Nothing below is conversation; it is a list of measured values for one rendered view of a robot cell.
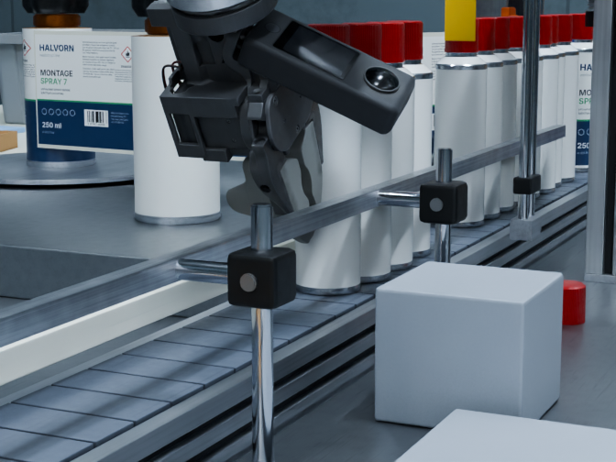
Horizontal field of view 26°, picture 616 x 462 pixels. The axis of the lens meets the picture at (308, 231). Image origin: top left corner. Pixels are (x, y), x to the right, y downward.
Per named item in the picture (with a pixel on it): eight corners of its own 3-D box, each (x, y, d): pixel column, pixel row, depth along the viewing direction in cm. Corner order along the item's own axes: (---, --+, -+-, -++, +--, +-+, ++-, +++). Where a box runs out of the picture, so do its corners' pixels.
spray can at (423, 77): (384, 246, 122) (387, 20, 119) (438, 250, 120) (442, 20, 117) (363, 256, 118) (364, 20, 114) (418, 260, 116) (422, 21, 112)
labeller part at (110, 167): (35, 155, 194) (35, 147, 194) (223, 166, 181) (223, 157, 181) (-115, 181, 166) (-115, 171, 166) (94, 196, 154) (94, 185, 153)
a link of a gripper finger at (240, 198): (251, 235, 103) (222, 137, 97) (322, 240, 100) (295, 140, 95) (236, 260, 101) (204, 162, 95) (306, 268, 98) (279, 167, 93)
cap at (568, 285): (590, 319, 116) (592, 281, 115) (576, 326, 113) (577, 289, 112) (555, 313, 118) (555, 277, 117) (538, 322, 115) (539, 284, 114)
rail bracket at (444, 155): (377, 351, 105) (379, 142, 102) (466, 361, 102) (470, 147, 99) (361, 361, 102) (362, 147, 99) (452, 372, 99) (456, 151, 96)
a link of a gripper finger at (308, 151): (267, 210, 105) (239, 113, 99) (335, 215, 103) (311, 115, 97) (251, 235, 103) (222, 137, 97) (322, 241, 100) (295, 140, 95)
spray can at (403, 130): (365, 258, 117) (367, 21, 113) (421, 262, 115) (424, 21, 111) (342, 269, 112) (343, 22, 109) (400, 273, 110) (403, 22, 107)
